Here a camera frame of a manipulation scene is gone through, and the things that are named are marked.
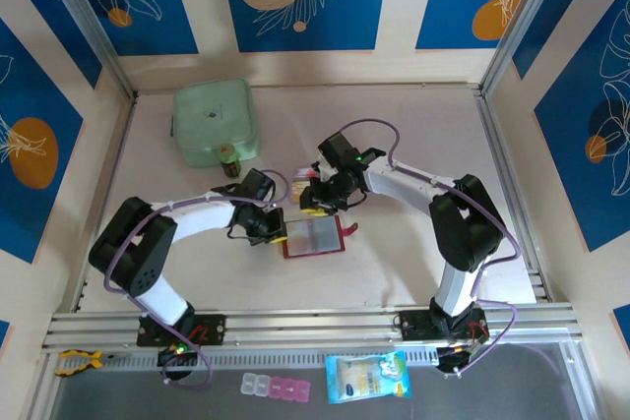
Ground grey slotted cable duct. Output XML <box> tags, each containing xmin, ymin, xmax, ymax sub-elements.
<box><xmin>112</xmin><ymin>346</ymin><xmax>442</xmax><ymax>371</ymax></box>

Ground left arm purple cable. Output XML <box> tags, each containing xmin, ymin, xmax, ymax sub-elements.
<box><xmin>102</xmin><ymin>168</ymin><xmax>291</xmax><ymax>390</ymax></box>

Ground grey metal shelf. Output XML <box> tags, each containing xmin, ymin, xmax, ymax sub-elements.
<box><xmin>27</xmin><ymin>340</ymin><xmax>609</xmax><ymax>420</ymax></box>

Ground blue white snack packet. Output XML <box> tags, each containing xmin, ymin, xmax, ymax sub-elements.
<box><xmin>325</xmin><ymin>350</ymin><xmax>412</xmax><ymax>405</ymax></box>

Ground red leather card holder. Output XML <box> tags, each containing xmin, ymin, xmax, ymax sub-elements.
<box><xmin>281</xmin><ymin>214</ymin><xmax>358</xmax><ymax>261</ymax></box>

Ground white pink pill organizer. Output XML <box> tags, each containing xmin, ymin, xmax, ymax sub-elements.
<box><xmin>240</xmin><ymin>373</ymin><xmax>313</xmax><ymax>402</ymax></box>

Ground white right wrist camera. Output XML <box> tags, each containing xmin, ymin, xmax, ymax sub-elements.
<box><xmin>314</xmin><ymin>157</ymin><xmax>337</xmax><ymax>183</ymax></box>

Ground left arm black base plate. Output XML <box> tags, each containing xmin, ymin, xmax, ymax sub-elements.
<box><xmin>136</xmin><ymin>314</ymin><xmax>227</xmax><ymax>347</ymax></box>

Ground aluminium frame post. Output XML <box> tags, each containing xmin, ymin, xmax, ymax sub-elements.
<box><xmin>36</xmin><ymin>0</ymin><xmax>139</xmax><ymax>99</ymax></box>
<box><xmin>479</xmin><ymin>0</ymin><xmax>609</xmax><ymax>96</ymax></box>

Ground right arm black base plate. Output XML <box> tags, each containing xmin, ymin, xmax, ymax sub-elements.
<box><xmin>399</xmin><ymin>309</ymin><xmax>488</xmax><ymax>342</ymax></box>

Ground small brown bottle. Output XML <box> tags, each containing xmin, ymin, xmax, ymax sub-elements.
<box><xmin>218</xmin><ymin>142</ymin><xmax>243</xmax><ymax>179</ymax></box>

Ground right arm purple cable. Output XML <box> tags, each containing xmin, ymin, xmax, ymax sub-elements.
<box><xmin>342</xmin><ymin>117</ymin><xmax>522</xmax><ymax>375</ymax></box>

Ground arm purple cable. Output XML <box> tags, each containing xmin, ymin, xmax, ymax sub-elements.
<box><xmin>342</xmin><ymin>117</ymin><xmax>522</xmax><ymax>375</ymax></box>
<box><xmin>102</xmin><ymin>168</ymin><xmax>291</xmax><ymax>390</ymax></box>

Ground mint green zipper pouch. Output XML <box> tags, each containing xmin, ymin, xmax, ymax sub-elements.
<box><xmin>170</xmin><ymin>77</ymin><xmax>262</xmax><ymax>169</ymax></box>

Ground aluminium mounting rail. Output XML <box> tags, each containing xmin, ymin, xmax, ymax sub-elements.
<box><xmin>41</xmin><ymin>300</ymin><xmax>585</xmax><ymax>355</ymax></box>

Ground yellow handled pliers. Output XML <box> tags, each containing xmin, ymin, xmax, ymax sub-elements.
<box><xmin>53</xmin><ymin>348</ymin><xmax>119</xmax><ymax>378</ymax></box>

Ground aluminium side rail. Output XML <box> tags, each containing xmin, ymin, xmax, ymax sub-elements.
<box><xmin>71</xmin><ymin>92</ymin><xmax>142</xmax><ymax>316</ymax></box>
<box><xmin>472</xmin><ymin>87</ymin><xmax>551</xmax><ymax>306</ymax></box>

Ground black controller board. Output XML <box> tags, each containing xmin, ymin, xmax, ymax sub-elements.
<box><xmin>156</xmin><ymin>344</ymin><xmax>201</xmax><ymax>382</ymax></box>
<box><xmin>435</xmin><ymin>329</ymin><xmax>488</xmax><ymax>377</ymax></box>

